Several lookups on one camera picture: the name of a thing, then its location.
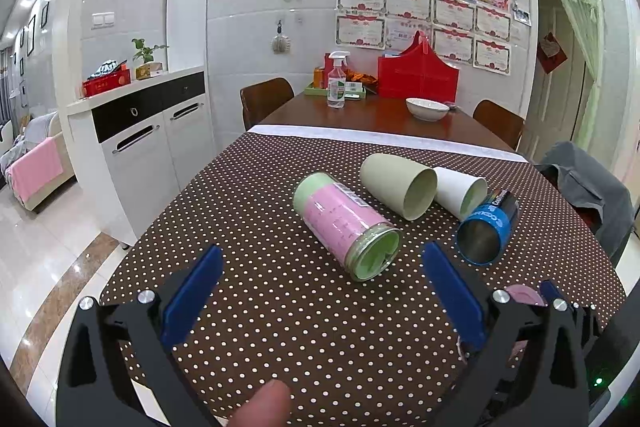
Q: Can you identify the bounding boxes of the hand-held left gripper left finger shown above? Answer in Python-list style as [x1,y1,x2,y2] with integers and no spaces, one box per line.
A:
[55,244,226,427]

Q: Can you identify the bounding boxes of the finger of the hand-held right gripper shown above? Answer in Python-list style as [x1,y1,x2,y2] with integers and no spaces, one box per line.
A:
[539,279,567,308]

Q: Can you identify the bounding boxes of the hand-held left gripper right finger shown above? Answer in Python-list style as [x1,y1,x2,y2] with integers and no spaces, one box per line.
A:
[421,241,591,427]

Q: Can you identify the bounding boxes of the pink label green glass cup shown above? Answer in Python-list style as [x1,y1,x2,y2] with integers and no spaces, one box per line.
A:
[293,172,404,283]

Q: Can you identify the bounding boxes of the blue metal cup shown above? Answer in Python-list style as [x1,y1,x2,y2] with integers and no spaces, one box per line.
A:
[456,189,521,267]

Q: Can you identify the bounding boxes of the white paper cup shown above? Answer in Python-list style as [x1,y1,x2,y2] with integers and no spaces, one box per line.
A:
[434,167,488,222]

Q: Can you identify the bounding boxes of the pale green plastic cup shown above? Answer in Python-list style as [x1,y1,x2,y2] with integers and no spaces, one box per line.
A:
[360,154,439,222]

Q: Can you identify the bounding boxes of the person's left hand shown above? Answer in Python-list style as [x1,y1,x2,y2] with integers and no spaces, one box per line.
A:
[227,379,292,427]

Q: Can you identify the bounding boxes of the pink plastic object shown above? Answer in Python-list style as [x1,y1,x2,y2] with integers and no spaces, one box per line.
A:
[504,285,544,309]

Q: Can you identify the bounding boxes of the brown polka dot tablecloth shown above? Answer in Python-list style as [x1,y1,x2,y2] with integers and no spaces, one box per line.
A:
[99,125,628,427]

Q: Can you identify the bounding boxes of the chair with grey jacket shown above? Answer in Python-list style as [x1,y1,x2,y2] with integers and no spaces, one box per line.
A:
[535,141,635,253]

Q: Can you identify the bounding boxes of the white sideboard cabinet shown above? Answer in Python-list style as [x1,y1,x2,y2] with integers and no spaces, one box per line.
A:
[66,67,216,250]

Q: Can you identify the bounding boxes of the brown wooden chair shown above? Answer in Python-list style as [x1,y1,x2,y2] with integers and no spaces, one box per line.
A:
[472,100,526,151]
[240,78,296,131]

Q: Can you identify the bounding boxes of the white bowl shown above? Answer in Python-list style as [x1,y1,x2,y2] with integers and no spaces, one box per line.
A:
[405,97,451,122]

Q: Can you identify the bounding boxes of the wooden dining table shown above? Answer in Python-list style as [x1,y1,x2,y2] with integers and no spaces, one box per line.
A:
[259,88,516,152]

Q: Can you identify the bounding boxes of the pink towel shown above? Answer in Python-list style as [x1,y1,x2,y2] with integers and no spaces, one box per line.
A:
[11,138,64,202]

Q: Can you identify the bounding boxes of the white sofa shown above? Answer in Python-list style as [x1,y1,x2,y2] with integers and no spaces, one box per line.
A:
[0,112,77,212]

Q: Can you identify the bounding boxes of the red bag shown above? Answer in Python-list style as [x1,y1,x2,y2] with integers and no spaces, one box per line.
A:
[377,31,460,104]

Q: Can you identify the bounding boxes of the red box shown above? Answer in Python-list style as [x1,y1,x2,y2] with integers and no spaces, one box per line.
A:
[82,72,132,98]

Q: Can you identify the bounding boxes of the red door ornament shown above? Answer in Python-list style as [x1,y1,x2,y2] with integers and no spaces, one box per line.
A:
[537,32,568,74]

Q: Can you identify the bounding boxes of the green tray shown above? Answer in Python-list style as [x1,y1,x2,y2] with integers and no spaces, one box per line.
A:
[304,79,368,100]

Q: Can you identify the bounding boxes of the orange snack packets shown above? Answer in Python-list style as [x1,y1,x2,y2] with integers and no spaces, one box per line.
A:
[345,69,379,88]

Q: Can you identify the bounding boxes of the clear spray bottle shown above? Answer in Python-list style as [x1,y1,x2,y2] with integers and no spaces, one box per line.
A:
[326,51,351,109]

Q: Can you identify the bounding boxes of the patterned packet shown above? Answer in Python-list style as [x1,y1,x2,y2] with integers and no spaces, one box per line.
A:
[87,59,129,80]

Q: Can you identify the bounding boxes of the small potted plant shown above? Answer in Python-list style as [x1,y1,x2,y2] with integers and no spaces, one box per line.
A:
[131,38,169,80]

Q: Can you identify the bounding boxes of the green door curtain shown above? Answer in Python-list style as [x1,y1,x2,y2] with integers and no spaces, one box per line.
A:
[527,0,608,148]

